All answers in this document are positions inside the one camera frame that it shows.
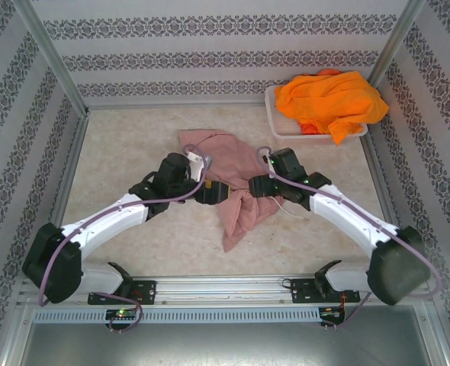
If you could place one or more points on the red-orange shorts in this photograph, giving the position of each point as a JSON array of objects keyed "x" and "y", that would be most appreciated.
[{"x": 310, "y": 129}]

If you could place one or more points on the light orange shorts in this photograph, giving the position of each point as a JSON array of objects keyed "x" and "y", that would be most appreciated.
[{"x": 324, "y": 99}]

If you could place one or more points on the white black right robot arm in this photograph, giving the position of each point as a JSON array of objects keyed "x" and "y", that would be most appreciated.
[{"x": 347, "y": 219}]

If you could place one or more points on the white plastic basket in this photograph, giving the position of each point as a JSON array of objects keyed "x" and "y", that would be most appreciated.
[{"x": 282, "y": 129}]

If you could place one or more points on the small circuit board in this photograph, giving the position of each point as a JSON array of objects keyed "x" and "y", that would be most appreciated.
[
  {"x": 121, "y": 313},
  {"x": 330, "y": 312}
]

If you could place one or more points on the aluminium table end rail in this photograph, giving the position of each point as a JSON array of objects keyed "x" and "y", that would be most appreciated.
[{"x": 171, "y": 106}]

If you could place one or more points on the aluminium table side rail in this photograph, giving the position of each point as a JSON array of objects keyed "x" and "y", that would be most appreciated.
[
  {"x": 381, "y": 179},
  {"x": 69, "y": 171}
]

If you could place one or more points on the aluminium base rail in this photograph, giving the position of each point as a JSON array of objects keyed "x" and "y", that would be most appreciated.
[{"x": 217, "y": 289}]

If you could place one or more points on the aluminium frame post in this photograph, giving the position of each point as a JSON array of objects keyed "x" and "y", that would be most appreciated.
[
  {"x": 396, "y": 42},
  {"x": 49, "y": 49}
]

